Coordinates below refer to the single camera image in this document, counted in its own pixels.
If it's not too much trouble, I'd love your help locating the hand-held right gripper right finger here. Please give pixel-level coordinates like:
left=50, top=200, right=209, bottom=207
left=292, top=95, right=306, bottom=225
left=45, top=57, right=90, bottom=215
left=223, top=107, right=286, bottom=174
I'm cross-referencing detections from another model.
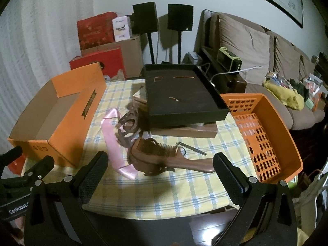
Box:
left=213, top=152, right=299, bottom=246

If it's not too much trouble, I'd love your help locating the black speaker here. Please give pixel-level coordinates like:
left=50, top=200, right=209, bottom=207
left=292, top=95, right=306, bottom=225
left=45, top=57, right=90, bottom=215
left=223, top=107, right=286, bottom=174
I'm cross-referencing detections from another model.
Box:
left=132, top=2, right=159, bottom=35
left=167, top=3, right=194, bottom=32

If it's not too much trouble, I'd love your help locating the pink ribbon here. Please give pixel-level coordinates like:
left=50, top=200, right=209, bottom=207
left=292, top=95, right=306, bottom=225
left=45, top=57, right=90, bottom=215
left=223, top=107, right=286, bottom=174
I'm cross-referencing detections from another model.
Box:
left=101, top=108, right=140, bottom=179

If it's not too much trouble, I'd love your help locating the pile of colourful packets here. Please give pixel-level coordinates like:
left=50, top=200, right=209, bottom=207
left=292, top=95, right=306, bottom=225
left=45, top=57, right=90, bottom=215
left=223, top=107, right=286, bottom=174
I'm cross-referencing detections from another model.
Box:
left=302, top=72, right=328, bottom=111

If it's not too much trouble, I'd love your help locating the small beige cushion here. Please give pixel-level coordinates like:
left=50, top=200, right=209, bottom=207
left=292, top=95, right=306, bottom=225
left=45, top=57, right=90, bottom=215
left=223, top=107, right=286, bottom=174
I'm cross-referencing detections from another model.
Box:
left=299, top=55, right=316, bottom=78

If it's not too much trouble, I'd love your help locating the orange cardboard box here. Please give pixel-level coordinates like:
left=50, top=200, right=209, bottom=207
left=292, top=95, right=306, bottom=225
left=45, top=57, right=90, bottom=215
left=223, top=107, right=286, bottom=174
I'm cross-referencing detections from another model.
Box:
left=8, top=62, right=107, bottom=167

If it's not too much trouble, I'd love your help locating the beige perfume box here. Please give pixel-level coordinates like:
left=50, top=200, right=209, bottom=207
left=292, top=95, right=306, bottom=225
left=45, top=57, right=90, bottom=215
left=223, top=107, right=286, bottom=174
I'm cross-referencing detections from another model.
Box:
left=133, top=87, right=149, bottom=108

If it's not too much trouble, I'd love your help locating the orange plastic basket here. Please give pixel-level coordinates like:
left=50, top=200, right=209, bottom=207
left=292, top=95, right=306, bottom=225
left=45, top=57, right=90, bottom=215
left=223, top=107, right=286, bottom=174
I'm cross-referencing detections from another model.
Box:
left=220, top=93, right=304, bottom=184

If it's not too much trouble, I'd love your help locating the brown sofa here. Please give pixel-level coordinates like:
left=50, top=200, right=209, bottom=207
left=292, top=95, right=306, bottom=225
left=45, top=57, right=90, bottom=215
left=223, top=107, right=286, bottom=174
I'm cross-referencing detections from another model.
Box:
left=194, top=9, right=328, bottom=132

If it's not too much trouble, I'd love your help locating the black speaker stand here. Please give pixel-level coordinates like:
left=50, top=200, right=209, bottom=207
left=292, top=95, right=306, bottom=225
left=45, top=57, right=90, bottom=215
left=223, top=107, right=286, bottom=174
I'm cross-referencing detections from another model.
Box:
left=146, top=32, right=156, bottom=65
left=176, top=30, right=183, bottom=65

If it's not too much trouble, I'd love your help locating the red plastic bag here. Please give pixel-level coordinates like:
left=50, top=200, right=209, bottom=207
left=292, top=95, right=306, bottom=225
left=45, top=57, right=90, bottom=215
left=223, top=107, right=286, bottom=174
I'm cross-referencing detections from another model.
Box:
left=7, top=156, right=26, bottom=177

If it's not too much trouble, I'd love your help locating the large brown cardboard box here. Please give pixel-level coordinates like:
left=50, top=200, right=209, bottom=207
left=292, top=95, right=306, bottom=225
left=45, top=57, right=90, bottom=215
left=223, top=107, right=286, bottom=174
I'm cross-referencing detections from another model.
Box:
left=81, top=34, right=144, bottom=80

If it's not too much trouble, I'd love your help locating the wooden handled comb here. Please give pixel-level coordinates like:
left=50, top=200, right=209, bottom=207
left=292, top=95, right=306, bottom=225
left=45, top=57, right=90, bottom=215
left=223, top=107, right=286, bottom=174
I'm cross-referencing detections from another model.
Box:
left=126, top=137, right=216, bottom=177

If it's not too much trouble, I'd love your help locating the yellow plush toy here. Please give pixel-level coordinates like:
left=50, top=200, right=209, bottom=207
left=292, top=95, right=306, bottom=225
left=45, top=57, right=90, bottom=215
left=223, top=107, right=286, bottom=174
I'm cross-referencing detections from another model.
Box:
left=263, top=78, right=305, bottom=111

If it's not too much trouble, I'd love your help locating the large beige cushion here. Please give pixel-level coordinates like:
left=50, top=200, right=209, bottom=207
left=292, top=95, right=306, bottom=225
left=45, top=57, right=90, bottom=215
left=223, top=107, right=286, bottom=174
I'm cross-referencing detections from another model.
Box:
left=217, top=13, right=271, bottom=79

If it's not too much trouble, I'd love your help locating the brown wooden box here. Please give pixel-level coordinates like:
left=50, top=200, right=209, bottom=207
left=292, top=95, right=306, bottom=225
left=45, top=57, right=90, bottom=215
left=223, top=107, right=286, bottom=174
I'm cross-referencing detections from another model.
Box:
left=151, top=122, right=219, bottom=140

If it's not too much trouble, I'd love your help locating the white plastic bag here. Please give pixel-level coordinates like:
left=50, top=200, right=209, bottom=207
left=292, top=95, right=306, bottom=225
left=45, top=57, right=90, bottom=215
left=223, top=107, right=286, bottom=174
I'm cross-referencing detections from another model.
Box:
left=292, top=169, right=328, bottom=246

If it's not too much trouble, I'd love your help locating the white curtain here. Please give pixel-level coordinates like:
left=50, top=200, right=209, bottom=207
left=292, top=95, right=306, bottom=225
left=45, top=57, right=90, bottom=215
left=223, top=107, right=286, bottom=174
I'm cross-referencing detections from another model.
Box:
left=0, top=0, right=98, bottom=159

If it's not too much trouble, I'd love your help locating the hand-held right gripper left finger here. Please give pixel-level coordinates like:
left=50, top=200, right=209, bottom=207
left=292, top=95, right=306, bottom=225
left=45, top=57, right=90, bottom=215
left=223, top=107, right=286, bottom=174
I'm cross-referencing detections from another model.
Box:
left=24, top=151, right=109, bottom=246

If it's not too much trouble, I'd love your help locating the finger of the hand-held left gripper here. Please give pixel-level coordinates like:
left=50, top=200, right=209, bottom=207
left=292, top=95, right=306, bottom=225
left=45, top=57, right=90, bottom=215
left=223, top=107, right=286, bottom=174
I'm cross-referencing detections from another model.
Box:
left=0, top=146, right=23, bottom=165
left=0, top=155, right=55, bottom=186

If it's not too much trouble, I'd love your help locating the small grey box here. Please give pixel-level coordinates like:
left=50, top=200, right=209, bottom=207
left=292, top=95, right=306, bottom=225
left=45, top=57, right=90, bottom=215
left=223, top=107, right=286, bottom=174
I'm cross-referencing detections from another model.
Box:
left=183, top=52, right=203, bottom=66

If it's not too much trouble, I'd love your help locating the medium beige cushion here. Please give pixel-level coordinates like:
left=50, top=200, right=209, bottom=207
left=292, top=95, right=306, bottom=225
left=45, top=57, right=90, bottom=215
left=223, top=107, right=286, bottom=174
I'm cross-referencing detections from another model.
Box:
left=272, top=35, right=302, bottom=77

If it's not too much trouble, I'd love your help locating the small metal tool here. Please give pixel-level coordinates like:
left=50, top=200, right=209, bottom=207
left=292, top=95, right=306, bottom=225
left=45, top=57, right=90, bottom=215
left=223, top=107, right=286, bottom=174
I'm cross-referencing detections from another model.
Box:
left=175, top=141, right=208, bottom=157

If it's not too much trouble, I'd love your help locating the red patterned gift bag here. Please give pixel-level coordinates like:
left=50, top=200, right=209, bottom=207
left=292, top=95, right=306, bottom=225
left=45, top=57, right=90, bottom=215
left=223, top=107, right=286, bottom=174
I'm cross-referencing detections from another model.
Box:
left=76, top=11, right=119, bottom=52

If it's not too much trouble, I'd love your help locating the small white box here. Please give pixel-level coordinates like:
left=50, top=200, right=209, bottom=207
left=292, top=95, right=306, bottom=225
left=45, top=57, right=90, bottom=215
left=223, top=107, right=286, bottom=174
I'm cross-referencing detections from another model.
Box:
left=112, top=15, right=133, bottom=42

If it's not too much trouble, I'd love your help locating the green black radio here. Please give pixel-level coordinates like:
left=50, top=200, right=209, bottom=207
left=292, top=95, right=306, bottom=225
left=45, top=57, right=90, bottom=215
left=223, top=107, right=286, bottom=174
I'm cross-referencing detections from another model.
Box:
left=217, top=47, right=243, bottom=71

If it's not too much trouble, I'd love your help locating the yellow checked tablecloth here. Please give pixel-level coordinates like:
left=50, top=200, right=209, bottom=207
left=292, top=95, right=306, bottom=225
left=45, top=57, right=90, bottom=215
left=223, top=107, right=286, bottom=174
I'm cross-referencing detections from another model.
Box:
left=81, top=77, right=257, bottom=220

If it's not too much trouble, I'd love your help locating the white cable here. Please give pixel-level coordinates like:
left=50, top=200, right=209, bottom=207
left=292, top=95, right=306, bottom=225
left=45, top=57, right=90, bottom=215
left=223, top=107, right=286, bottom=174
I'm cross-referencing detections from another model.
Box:
left=204, top=65, right=264, bottom=83

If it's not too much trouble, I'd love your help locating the black tray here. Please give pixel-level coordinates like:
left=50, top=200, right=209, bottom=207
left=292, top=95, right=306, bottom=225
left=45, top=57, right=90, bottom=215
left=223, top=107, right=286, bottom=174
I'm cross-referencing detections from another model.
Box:
left=142, top=64, right=230, bottom=129

